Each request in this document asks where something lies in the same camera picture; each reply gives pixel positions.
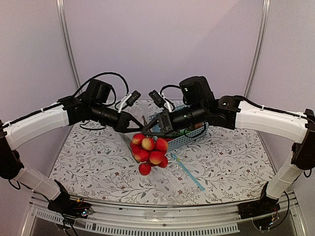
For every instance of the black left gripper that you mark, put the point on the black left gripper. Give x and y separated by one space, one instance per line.
124 121

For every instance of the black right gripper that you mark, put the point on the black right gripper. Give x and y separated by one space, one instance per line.
165 124

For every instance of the clear pink zipper bag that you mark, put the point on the clear pink zipper bag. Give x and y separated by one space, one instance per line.
140 110

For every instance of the red lychee fruit bunch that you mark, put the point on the red lychee fruit bunch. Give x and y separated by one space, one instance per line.
152 153

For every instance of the brown potato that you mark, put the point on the brown potato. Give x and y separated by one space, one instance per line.
196 126

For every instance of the smooth green cucumber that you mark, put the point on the smooth green cucumber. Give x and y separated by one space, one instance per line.
183 132

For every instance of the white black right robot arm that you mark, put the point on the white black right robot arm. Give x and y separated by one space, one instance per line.
233 112

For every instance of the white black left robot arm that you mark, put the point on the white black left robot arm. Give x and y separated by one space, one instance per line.
81 106

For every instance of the clear blue zipper bag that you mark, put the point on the clear blue zipper bag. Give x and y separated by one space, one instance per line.
173 182

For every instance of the light blue plastic basket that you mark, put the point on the light blue plastic basket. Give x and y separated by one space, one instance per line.
182 140

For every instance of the floral patterned table mat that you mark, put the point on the floral patterned table mat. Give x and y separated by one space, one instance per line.
232 165

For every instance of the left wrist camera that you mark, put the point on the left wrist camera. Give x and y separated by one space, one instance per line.
127 101

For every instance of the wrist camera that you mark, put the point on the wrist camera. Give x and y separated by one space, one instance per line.
127 101
161 101

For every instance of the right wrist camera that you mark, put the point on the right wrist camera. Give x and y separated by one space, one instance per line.
161 101

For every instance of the small circuit board with wires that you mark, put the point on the small circuit board with wires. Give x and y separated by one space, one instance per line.
83 209

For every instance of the front aluminium rail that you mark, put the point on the front aluminium rail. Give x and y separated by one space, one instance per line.
123 219

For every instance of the left aluminium frame post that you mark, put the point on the left aluminium frame post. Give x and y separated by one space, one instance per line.
67 43

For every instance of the aluminium frame post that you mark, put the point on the aluminium frame post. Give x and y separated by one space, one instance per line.
258 48
67 43

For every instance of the right aluminium frame post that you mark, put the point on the right aluminium frame post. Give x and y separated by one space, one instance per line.
258 48

